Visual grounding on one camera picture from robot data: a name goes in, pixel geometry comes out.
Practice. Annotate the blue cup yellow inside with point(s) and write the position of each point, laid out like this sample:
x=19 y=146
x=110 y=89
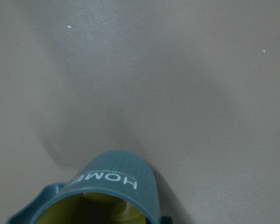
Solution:
x=116 y=187

